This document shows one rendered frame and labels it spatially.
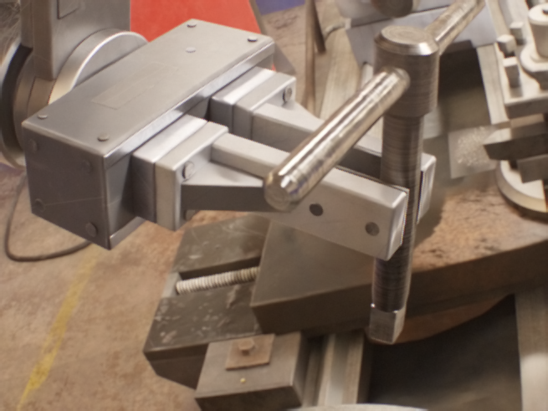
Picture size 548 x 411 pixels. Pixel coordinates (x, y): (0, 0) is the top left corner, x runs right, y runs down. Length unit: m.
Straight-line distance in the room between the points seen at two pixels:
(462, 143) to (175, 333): 0.48
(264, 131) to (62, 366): 2.58
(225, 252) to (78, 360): 1.65
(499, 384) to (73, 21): 0.88
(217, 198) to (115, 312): 2.70
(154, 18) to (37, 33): 3.34
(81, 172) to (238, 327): 0.83
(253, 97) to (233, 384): 0.72
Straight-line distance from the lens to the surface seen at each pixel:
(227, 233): 1.38
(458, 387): 1.19
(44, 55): 0.40
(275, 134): 0.39
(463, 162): 1.24
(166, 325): 1.24
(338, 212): 0.35
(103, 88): 0.40
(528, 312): 1.09
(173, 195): 0.36
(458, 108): 1.85
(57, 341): 3.08
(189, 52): 0.42
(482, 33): 1.81
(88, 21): 0.42
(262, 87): 0.41
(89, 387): 2.78
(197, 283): 1.30
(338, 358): 1.11
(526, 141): 0.93
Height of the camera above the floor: 1.54
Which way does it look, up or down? 28 degrees down
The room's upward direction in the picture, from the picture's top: 22 degrees counter-clockwise
